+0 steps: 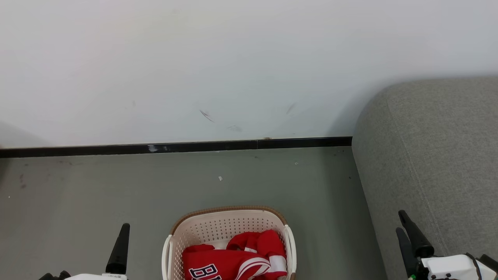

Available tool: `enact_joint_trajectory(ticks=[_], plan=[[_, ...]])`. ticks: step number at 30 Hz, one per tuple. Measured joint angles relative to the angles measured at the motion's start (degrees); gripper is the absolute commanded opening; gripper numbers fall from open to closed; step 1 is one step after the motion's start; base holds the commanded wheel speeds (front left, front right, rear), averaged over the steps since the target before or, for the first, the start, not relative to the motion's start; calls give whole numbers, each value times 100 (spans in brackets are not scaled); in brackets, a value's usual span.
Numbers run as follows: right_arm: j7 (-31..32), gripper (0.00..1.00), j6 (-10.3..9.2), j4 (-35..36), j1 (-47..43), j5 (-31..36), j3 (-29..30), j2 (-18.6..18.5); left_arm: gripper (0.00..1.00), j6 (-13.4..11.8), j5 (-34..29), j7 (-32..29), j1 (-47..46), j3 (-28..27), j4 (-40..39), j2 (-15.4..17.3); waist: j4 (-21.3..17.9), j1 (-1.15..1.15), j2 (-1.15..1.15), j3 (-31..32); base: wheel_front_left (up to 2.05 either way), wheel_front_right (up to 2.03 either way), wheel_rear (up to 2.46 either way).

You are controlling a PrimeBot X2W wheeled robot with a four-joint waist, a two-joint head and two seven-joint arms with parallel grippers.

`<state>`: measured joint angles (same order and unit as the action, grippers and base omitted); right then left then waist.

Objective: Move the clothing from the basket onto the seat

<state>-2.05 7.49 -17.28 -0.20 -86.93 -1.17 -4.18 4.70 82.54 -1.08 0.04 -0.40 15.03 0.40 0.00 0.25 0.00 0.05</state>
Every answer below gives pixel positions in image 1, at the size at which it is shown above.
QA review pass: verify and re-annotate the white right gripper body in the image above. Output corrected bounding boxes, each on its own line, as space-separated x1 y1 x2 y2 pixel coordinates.
412 254 498 280

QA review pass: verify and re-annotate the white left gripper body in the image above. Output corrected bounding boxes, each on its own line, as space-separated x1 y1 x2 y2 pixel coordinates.
64 273 129 280

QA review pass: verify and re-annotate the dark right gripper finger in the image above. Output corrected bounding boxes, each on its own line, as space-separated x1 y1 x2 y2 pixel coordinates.
396 228 423 277
398 210 435 258

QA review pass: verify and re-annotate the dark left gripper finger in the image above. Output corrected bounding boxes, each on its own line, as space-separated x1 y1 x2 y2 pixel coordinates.
105 223 130 275

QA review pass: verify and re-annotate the red white striped jersey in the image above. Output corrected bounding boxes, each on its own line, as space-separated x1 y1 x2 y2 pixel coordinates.
182 242 273 280

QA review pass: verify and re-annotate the grey fabric sofa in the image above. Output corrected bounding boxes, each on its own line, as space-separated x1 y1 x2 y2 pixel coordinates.
351 77 498 280

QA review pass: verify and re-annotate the cream perforated laundry basket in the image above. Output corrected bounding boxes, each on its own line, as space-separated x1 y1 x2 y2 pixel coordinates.
161 205 297 280

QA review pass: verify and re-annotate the black skirting board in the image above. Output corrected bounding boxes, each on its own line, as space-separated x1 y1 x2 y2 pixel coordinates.
0 136 353 158

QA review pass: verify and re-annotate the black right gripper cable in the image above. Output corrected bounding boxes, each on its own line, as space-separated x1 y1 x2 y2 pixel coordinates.
466 253 485 280

